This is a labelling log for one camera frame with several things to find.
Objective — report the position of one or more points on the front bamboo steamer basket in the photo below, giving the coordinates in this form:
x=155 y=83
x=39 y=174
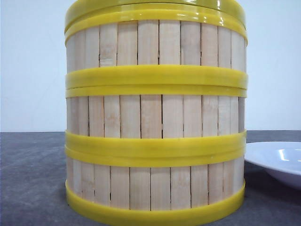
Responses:
x=97 y=191

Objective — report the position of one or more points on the white plate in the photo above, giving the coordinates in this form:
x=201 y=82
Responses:
x=281 y=160

